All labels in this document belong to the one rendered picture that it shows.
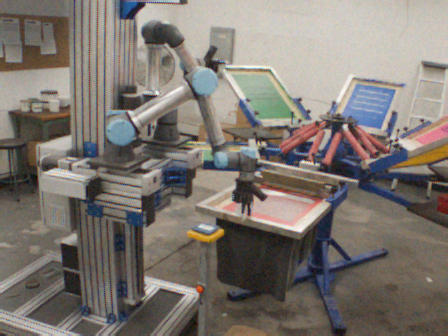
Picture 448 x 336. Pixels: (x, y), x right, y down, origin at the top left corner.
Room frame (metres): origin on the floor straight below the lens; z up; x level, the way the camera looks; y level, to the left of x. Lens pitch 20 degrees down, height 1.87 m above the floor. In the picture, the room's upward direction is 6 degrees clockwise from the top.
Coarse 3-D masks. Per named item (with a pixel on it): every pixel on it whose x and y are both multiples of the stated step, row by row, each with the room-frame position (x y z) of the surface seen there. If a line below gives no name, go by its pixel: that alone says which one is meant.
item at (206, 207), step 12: (228, 192) 2.53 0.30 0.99; (204, 204) 2.30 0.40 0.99; (216, 204) 2.41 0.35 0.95; (324, 204) 2.49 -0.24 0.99; (216, 216) 2.23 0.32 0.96; (228, 216) 2.21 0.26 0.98; (240, 216) 2.18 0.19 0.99; (312, 216) 2.29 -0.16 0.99; (264, 228) 2.13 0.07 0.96; (276, 228) 2.11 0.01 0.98; (288, 228) 2.10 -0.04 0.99; (300, 228) 2.11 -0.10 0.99
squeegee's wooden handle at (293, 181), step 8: (264, 176) 2.78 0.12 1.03; (272, 176) 2.76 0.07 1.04; (280, 176) 2.75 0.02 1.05; (288, 176) 2.73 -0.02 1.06; (296, 176) 2.73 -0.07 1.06; (280, 184) 2.74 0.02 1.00; (288, 184) 2.73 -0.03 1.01; (296, 184) 2.71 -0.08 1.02; (304, 184) 2.69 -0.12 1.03; (312, 184) 2.67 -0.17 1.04; (320, 184) 2.65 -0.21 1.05
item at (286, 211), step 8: (280, 200) 2.57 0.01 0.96; (288, 200) 2.59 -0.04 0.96; (320, 200) 2.65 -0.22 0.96; (272, 208) 2.43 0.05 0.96; (280, 208) 2.45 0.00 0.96; (288, 208) 2.46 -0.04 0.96; (296, 208) 2.47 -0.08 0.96; (304, 208) 2.49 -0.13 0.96; (312, 208) 2.50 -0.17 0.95; (264, 216) 2.31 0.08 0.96; (272, 216) 2.32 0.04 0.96; (280, 216) 2.33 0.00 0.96; (288, 216) 2.34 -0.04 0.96; (296, 216) 2.35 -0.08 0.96; (288, 224) 2.23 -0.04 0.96
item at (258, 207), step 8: (280, 192) 2.73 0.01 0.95; (288, 192) 2.73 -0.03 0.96; (256, 200) 2.54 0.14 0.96; (264, 200) 2.55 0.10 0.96; (272, 200) 2.56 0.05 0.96; (224, 208) 2.36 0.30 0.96; (232, 208) 2.37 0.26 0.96; (256, 208) 2.41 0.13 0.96; (264, 208) 2.42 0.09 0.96; (256, 216) 2.29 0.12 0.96
